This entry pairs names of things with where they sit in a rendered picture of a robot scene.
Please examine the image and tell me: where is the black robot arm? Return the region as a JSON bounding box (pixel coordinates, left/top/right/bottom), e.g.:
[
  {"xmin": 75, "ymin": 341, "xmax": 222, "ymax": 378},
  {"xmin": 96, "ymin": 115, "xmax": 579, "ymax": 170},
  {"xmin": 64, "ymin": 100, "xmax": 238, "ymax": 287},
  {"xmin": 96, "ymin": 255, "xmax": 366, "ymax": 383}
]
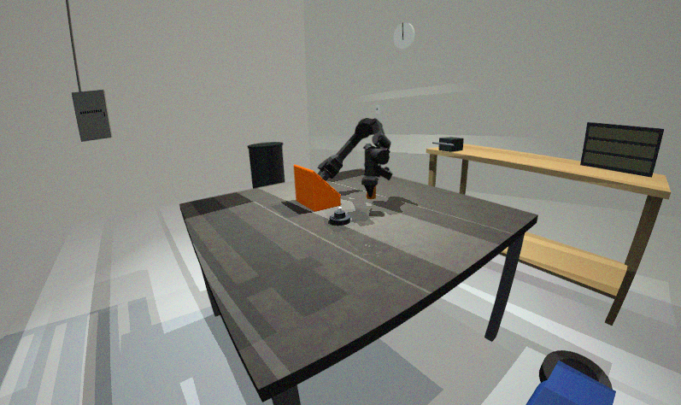
[{"xmin": 317, "ymin": 118, "xmax": 392, "ymax": 181}]

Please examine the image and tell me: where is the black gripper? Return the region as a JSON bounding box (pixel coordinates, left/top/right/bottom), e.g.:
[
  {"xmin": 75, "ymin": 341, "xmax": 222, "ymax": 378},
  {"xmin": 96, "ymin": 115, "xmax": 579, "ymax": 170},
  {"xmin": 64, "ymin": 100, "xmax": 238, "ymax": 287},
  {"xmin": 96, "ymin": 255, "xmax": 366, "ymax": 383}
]
[{"xmin": 361, "ymin": 161, "xmax": 379, "ymax": 197}]

